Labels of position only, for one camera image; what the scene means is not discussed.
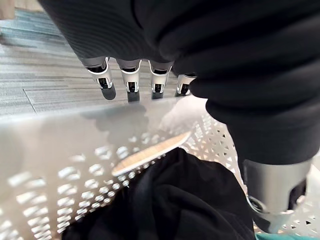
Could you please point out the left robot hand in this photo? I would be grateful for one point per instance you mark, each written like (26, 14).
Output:
(225, 50)

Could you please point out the white plastic laundry basket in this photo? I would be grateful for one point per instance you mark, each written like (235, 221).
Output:
(62, 140)

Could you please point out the black garment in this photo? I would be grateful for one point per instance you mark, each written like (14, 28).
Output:
(175, 200)

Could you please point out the teal garment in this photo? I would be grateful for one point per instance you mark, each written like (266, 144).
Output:
(287, 236)

